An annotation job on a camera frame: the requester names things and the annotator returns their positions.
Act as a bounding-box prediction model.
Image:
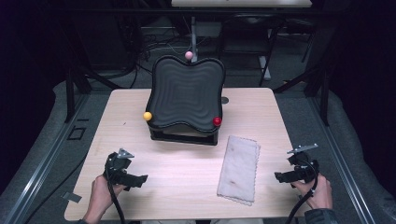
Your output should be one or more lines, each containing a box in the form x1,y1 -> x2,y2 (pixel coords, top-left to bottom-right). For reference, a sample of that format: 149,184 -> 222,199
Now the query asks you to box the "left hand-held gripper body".
104,147 -> 135,183

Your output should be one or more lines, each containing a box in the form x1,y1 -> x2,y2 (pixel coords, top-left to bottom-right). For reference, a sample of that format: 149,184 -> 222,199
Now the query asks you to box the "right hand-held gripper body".
287,143 -> 320,184

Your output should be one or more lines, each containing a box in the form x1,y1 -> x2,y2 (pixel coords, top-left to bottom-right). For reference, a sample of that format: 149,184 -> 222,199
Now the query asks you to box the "white cloth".
217,134 -> 262,207

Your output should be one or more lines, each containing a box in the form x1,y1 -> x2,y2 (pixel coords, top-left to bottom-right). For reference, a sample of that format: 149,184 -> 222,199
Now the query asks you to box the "person's right hand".
290,174 -> 333,210

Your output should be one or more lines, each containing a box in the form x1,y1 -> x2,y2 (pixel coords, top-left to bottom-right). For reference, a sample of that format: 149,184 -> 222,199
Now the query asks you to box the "person's left hand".
90,174 -> 127,216

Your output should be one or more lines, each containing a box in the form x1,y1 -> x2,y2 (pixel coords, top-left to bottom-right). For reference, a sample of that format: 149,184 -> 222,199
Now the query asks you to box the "grey tape strip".
62,191 -> 83,203

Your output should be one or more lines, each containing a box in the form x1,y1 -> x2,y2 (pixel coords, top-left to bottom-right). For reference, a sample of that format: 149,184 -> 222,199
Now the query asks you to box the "black metal stand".
274,62 -> 331,127
64,66 -> 125,124

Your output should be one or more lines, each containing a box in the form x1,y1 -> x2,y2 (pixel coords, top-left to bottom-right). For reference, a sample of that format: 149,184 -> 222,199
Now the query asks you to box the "white desk leg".
189,16 -> 200,63
259,29 -> 272,81

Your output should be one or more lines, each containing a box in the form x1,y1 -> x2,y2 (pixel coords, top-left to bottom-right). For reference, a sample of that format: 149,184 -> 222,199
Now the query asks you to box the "black chair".
216,13 -> 286,87

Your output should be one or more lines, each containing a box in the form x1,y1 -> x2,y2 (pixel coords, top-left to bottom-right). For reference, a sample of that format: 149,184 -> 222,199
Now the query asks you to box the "white background desk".
171,0 -> 313,8

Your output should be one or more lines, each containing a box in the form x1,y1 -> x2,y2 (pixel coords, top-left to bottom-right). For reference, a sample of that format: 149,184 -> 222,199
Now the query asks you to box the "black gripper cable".
284,160 -> 320,224
105,161 -> 127,224

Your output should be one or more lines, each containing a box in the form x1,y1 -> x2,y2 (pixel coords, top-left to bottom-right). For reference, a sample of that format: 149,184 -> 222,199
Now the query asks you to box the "aluminium floor rail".
3,92 -> 92,224
306,92 -> 376,224

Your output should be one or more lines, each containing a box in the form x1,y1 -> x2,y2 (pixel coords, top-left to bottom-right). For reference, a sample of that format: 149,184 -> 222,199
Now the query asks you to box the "floor cable bundle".
124,18 -> 194,90

